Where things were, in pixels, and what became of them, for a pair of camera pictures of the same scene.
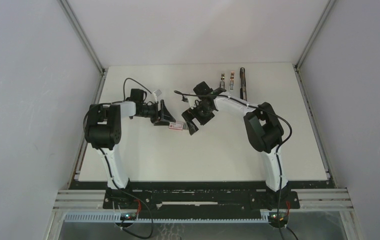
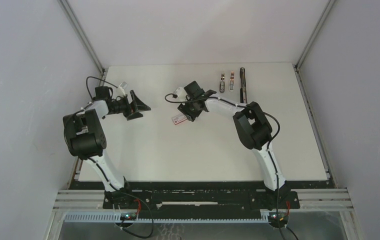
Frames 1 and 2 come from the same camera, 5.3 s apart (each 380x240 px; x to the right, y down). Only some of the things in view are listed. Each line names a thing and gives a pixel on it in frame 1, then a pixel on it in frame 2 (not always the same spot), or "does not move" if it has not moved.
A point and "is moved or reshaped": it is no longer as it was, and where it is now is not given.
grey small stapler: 222,82 does not move
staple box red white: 176,125 is moved or reshaped
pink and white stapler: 231,82 does not move
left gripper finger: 168,118 -> 135,115
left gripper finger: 163,107 -> 139,105
